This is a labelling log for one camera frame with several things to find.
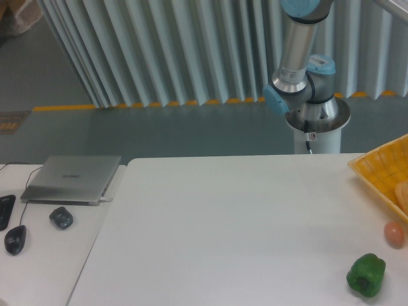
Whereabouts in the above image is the black earbuds case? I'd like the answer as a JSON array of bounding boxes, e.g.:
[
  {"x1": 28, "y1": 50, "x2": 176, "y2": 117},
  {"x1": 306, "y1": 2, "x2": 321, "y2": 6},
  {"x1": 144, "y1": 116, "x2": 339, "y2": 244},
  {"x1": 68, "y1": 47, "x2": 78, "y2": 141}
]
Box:
[{"x1": 49, "y1": 207, "x2": 74, "y2": 230}]

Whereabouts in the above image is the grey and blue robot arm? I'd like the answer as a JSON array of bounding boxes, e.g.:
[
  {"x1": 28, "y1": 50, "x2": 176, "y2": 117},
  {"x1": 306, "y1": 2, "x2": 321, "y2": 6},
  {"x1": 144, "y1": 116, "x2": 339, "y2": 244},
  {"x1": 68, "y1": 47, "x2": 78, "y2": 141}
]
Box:
[{"x1": 263, "y1": 1, "x2": 407, "y2": 113}]

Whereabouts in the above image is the yellow woven basket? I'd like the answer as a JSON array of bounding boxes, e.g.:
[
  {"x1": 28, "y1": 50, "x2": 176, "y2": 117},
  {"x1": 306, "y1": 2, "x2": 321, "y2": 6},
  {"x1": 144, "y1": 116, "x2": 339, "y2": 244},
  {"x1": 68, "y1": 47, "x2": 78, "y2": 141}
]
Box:
[{"x1": 348, "y1": 135, "x2": 407, "y2": 222}]

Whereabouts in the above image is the cardboard box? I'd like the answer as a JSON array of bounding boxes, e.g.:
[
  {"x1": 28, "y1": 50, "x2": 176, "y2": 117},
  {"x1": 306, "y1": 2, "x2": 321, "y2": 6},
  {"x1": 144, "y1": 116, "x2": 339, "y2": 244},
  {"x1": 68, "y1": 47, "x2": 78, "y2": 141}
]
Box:
[{"x1": 1, "y1": 0, "x2": 43, "y2": 38}]

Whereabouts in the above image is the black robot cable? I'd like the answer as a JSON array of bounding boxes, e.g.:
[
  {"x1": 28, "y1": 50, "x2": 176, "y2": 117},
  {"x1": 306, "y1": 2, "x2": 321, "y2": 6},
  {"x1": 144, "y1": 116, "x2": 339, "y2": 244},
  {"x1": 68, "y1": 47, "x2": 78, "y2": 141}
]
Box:
[{"x1": 303, "y1": 119, "x2": 314, "y2": 156}]

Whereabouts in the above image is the grey corrugated partition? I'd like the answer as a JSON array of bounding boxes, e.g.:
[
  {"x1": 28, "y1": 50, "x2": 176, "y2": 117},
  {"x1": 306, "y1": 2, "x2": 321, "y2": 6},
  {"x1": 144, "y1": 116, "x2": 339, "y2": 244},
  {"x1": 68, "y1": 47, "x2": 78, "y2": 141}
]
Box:
[{"x1": 39, "y1": 1, "x2": 407, "y2": 108}]

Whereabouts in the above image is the black keyboard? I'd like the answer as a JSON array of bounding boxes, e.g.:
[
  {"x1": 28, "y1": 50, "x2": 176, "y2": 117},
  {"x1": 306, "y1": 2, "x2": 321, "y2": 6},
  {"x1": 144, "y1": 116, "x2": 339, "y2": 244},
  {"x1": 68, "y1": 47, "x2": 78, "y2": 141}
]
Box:
[{"x1": 0, "y1": 194, "x2": 16, "y2": 231}]

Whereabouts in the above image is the brown egg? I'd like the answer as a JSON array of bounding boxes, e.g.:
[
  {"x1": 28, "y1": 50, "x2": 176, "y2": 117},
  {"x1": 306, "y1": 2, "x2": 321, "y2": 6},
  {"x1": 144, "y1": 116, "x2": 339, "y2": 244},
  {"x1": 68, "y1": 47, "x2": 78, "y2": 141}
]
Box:
[{"x1": 384, "y1": 221, "x2": 405, "y2": 249}]

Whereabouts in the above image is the black computer mouse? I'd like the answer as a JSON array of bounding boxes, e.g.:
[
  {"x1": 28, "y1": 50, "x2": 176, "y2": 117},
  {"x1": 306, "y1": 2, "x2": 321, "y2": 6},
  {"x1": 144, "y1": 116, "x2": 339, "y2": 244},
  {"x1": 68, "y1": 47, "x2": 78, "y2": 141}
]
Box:
[{"x1": 4, "y1": 225, "x2": 27, "y2": 256}]

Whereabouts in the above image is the silver closed laptop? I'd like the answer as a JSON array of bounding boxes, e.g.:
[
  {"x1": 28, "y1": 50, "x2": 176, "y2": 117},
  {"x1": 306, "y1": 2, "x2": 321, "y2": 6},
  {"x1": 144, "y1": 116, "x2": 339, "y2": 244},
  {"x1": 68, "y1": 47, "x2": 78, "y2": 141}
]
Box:
[{"x1": 20, "y1": 156, "x2": 121, "y2": 205}]

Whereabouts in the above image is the green bell pepper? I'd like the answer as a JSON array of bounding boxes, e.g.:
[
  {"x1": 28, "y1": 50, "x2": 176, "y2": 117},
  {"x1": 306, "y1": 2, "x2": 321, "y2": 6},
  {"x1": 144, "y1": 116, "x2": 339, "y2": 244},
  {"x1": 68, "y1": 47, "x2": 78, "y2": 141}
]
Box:
[{"x1": 346, "y1": 253, "x2": 386, "y2": 298}]

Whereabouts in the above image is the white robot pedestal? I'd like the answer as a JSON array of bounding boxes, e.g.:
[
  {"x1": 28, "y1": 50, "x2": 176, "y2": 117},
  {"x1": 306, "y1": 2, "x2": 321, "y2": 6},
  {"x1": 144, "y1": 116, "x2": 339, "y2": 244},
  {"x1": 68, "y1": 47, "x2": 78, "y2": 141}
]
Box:
[{"x1": 286, "y1": 96, "x2": 351, "y2": 154}]

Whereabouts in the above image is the black mouse cable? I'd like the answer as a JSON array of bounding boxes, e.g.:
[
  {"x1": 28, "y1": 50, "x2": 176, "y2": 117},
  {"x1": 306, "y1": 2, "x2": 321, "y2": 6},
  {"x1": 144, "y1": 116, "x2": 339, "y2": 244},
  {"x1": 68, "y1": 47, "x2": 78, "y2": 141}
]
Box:
[{"x1": 0, "y1": 161, "x2": 45, "y2": 227}]

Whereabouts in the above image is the bread in basket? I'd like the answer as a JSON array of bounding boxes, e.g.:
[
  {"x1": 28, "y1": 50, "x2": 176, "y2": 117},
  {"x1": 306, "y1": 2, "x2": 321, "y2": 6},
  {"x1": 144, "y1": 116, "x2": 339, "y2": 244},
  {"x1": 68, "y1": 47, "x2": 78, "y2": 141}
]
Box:
[{"x1": 395, "y1": 181, "x2": 408, "y2": 214}]

